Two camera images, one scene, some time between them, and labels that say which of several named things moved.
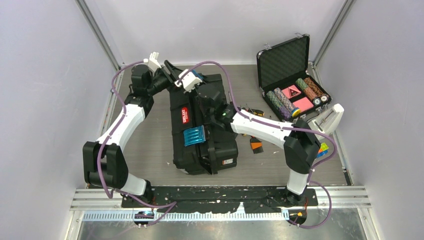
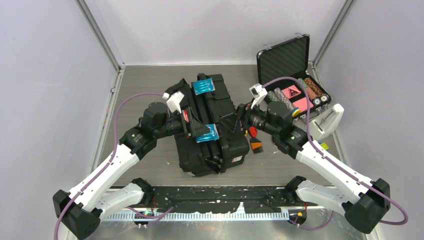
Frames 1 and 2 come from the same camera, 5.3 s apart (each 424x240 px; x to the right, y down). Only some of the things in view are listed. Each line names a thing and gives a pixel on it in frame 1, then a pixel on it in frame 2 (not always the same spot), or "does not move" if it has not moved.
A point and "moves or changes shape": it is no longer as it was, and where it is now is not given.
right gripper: x=196 y=88 -> x=244 y=113
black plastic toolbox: x=200 y=147 moves or changes shape
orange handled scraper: x=256 y=145 does not move
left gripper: x=174 y=72 -> x=199 y=128
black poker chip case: x=289 y=90 does not move
